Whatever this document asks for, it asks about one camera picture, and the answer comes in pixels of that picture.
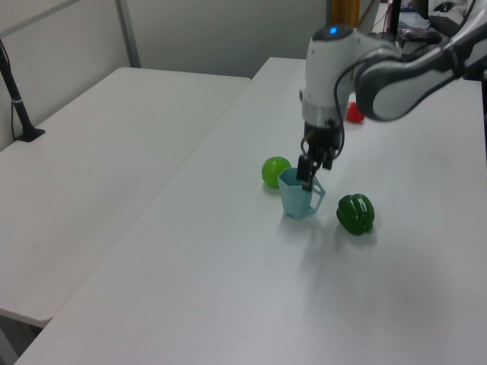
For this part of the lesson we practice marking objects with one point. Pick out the black keyboard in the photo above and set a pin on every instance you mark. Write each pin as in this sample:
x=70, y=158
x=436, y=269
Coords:
x=443, y=23

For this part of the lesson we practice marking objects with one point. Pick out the red strawberry toy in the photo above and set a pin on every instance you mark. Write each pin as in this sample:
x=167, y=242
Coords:
x=354, y=113

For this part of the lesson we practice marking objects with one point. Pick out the black clamp stand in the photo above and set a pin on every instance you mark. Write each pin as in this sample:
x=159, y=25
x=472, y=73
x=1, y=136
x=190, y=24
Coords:
x=475, y=73

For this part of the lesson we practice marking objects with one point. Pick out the green apple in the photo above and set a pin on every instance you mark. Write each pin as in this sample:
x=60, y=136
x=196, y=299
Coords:
x=273, y=173

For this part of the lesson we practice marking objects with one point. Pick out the black game controller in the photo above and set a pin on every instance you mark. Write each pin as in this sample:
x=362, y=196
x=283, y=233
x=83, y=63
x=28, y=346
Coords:
x=422, y=36

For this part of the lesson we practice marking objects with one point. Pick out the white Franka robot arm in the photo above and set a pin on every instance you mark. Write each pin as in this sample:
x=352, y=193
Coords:
x=384, y=87

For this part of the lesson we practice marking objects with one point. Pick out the green bell pepper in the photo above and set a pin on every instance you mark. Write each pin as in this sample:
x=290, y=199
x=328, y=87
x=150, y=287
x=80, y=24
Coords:
x=356, y=213

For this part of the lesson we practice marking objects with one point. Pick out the light blue hexagonal mug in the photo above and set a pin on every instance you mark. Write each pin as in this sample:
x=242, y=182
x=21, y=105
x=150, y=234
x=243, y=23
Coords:
x=298, y=197

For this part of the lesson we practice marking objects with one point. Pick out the orange wooden panel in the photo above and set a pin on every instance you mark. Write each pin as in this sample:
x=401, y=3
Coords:
x=344, y=13

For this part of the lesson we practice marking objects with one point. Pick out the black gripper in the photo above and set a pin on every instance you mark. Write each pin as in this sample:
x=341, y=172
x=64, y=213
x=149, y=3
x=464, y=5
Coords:
x=323, y=138

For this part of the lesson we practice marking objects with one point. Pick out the black camera stand pole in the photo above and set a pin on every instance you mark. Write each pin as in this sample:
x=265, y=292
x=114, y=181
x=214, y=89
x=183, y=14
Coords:
x=15, y=99

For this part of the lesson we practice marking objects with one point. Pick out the grey partition frame post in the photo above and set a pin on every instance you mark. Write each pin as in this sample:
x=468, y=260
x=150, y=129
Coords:
x=128, y=34

